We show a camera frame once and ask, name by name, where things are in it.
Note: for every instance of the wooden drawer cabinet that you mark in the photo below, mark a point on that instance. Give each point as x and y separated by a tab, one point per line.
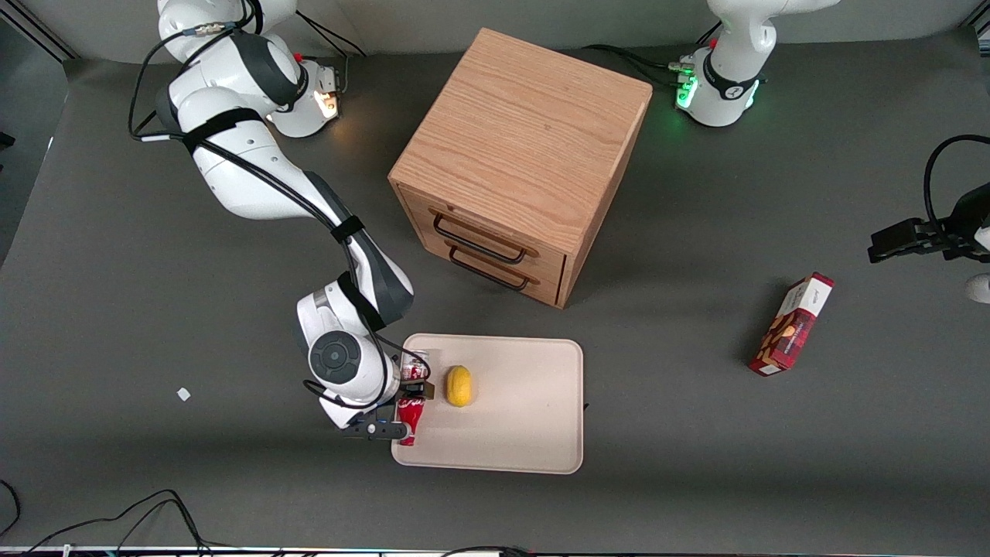
526	139

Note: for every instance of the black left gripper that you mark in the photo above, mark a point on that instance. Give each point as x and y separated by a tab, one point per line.
961	224

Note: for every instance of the dark metal frame bar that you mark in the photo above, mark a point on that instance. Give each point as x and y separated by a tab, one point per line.
42	35

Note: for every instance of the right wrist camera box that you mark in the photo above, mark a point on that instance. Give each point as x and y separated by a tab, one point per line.
379	428

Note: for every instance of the red cookie box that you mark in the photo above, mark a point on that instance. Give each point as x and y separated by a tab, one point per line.
789	333

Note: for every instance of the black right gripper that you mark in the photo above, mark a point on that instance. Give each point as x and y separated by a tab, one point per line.
415	389

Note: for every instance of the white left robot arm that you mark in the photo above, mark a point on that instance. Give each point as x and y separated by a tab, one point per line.
727	85

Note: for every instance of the beige plastic tray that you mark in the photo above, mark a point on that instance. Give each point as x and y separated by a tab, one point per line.
526	418

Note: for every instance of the red coke bottle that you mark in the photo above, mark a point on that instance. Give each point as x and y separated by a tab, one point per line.
410	422

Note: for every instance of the yellow lemon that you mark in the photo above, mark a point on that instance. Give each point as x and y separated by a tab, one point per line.
459	387

